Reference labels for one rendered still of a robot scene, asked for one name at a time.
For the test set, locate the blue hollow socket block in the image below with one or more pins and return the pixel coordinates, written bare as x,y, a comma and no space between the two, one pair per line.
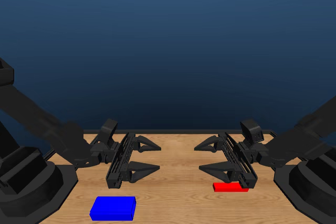
113,207

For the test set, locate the black table frame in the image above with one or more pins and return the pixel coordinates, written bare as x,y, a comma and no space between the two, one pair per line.
183,131

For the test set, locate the thin red peg bar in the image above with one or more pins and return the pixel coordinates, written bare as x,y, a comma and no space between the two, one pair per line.
228,187

